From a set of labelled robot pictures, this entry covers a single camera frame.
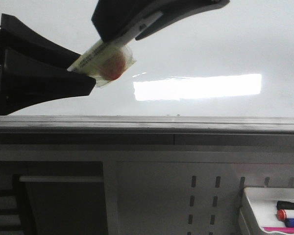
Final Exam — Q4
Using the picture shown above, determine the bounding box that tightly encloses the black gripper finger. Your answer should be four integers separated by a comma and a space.
0, 14, 96, 115
92, 0, 230, 42

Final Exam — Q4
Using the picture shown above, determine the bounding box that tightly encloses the white black whiteboard marker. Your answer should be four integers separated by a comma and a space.
67, 11, 163, 87

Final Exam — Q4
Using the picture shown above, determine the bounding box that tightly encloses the grey whiteboard ledge tray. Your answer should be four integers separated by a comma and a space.
0, 116, 294, 134

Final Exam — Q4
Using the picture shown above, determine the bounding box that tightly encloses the white glossy whiteboard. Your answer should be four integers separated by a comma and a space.
0, 0, 294, 118

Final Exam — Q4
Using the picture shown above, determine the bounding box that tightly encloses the dark cabinet with shelf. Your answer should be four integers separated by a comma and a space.
0, 162, 108, 235

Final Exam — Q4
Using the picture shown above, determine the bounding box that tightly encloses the white pegboard panel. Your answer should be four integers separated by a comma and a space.
103, 153, 294, 235

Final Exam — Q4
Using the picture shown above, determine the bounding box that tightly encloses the white plastic storage bin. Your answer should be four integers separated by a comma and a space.
238, 187, 294, 235

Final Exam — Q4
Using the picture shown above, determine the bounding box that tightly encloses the black marker cap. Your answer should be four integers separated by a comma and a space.
276, 201, 294, 210

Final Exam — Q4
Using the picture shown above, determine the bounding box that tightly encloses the red capped marker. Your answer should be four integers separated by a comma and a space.
276, 210, 294, 221

